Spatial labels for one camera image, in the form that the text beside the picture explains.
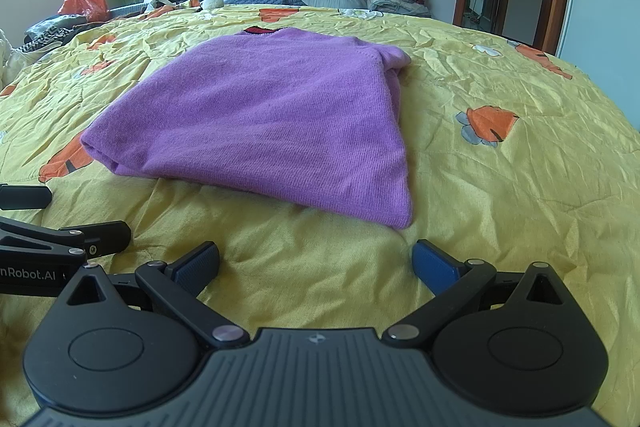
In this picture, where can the white quilted jacket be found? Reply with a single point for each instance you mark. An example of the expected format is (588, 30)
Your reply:
(10, 57)

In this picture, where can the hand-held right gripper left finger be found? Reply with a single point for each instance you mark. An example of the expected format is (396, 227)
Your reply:
(197, 264)

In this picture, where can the orange plastic bag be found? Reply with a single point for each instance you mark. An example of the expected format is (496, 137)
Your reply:
(85, 2)

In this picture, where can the yellow floral quilt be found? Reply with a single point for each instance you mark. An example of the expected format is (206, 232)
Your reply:
(500, 157)

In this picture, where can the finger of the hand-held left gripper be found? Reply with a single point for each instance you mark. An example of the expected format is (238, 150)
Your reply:
(100, 237)
(25, 197)

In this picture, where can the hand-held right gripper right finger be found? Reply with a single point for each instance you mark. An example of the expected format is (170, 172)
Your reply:
(434, 268)

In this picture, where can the white plush ball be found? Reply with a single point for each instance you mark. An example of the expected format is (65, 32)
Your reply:
(211, 2)

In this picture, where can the purple knit sweater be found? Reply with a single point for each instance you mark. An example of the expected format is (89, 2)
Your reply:
(280, 117)

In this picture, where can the black white zigzag cloth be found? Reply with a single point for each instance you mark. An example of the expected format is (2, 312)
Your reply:
(47, 38)

